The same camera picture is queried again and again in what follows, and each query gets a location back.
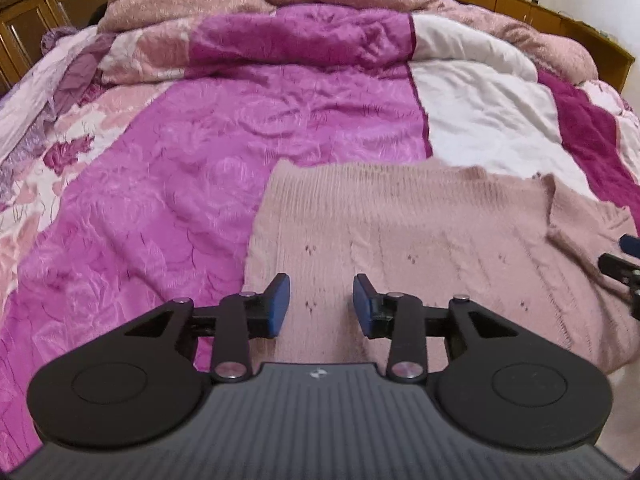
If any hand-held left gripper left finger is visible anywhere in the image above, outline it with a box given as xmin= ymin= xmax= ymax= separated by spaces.
xmin=122 ymin=273 xmax=292 ymax=384

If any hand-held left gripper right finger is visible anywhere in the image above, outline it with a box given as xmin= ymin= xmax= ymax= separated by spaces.
xmin=352 ymin=273 xmax=519 ymax=385

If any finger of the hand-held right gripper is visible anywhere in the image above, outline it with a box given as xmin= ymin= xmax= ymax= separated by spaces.
xmin=598 ymin=233 xmax=640 ymax=322

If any pink knitted sweater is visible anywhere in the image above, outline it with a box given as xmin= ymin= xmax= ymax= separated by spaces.
xmin=242 ymin=160 xmax=640 ymax=378

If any magenta and white patchwork quilt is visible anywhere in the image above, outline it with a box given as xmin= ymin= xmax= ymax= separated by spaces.
xmin=0 ymin=2 xmax=640 ymax=467

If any wooden headboard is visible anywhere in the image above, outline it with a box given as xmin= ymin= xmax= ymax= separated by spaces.
xmin=400 ymin=0 xmax=636 ymax=94

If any wooden wardrobe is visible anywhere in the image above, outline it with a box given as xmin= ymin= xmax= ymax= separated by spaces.
xmin=0 ymin=0 xmax=124 ymax=99

